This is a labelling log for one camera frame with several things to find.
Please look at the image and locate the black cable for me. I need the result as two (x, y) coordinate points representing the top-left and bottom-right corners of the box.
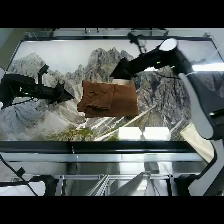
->
(0, 153), (38, 197)

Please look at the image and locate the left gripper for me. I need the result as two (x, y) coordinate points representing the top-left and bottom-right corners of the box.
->
(49, 82), (76, 104)

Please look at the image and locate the cream garment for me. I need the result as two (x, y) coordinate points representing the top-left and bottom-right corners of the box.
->
(179, 122), (215, 164)

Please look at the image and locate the brown shirt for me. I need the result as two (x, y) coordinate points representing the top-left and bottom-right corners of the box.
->
(77, 79), (140, 118)

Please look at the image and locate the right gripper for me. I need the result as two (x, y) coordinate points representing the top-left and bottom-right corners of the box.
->
(109, 57), (135, 81)

